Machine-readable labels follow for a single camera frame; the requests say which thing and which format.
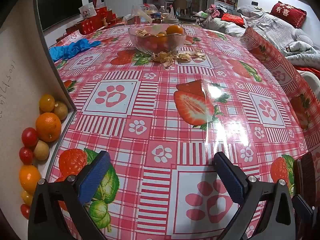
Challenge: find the tan kiwi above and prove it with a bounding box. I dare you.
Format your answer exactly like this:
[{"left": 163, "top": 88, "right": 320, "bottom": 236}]
[{"left": 51, "top": 101, "right": 69, "bottom": 121}]

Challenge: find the red checked strawberry tablecloth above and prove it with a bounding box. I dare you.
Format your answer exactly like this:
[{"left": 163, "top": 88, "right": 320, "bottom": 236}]
[{"left": 46, "top": 24, "right": 320, "bottom": 240}]

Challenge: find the stack of red gift boxes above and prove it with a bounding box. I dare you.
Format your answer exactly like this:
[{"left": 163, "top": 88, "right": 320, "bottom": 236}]
[{"left": 56, "top": 6, "right": 125, "bottom": 42}]

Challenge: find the small yellow cherry tomato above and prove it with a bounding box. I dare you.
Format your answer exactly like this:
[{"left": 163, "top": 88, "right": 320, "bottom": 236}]
[{"left": 21, "top": 190, "right": 34, "bottom": 206}]

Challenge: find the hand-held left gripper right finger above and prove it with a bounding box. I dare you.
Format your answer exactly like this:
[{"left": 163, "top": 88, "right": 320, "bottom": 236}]
[{"left": 212, "top": 151, "right": 297, "bottom": 240}]

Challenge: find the red pillow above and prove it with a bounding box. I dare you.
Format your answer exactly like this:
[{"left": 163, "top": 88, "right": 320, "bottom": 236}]
[{"left": 269, "top": 2, "right": 307, "bottom": 29}]

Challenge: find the red cherry tomato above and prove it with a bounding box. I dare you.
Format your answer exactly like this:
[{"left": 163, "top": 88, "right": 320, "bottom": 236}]
[
  {"left": 19, "top": 147, "right": 34, "bottom": 165},
  {"left": 20, "top": 204, "right": 31, "bottom": 220},
  {"left": 21, "top": 127, "right": 39, "bottom": 148}
]

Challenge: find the clear plastic bag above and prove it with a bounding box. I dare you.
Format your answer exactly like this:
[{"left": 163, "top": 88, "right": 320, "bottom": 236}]
[{"left": 124, "top": 5, "right": 153, "bottom": 24}]

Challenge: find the brown chair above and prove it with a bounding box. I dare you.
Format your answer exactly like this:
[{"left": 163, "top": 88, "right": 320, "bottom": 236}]
[{"left": 173, "top": 0, "right": 192, "bottom": 15}]

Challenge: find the red cloth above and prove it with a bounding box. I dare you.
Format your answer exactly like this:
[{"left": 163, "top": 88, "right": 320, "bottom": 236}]
[{"left": 221, "top": 13, "right": 245, "bottom": 26}]

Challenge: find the bag of fruit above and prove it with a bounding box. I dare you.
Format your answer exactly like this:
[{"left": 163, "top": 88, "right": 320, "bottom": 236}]
[{"left": 128, "top": 24, "right": 187, "bottom": 55}]

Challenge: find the black television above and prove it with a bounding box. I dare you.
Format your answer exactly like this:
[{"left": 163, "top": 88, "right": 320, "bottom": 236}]
[{"left": 37, "top": 0, "right": 84, "bottom": 32}]

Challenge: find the grey striped blanket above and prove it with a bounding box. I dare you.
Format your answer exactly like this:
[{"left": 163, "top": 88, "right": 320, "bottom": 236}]
[{"left": 204, "top": 5, "right": 313, "bottom": 55}]

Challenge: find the heap of red cherry tomatoes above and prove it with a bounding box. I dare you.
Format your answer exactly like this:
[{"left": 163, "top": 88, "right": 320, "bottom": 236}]
[{"left": 137, "top": 34, "right": 175, "bottom": 53}]

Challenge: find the white plastic bag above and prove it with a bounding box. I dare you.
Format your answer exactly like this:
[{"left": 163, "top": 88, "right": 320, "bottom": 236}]
[{"left": 79, "top": 2, "right": 97, "bottom": 20}]

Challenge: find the white quilt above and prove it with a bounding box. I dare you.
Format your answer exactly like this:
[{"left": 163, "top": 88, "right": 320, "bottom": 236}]
[{"left": 285, "top": 35, "right": 320, "bottom": 70}]

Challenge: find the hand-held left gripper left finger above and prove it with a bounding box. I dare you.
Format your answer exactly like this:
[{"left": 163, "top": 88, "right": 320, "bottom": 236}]
[{"left": 27, "top": 151, "right": 112, "bottom": 240}]

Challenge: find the pile of dry fruit husks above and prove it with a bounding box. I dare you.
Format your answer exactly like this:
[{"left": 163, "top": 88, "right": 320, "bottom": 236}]
[{"left": 150, "top": 47, "right": 207, "bottom": 68}]

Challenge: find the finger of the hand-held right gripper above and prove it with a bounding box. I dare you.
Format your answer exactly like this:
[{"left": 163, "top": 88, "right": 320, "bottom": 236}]
[
  {"left": 292, "top": 194, "right": 316, "bottom": 230},
  {"left": 294, "top": 152, "right": 317, "bottom": 199}
]

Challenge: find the white tray with grey rim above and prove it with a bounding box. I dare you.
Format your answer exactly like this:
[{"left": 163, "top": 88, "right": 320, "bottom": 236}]
[{"left": 0, "top": 0, "right": 77, "bottom": 228}]

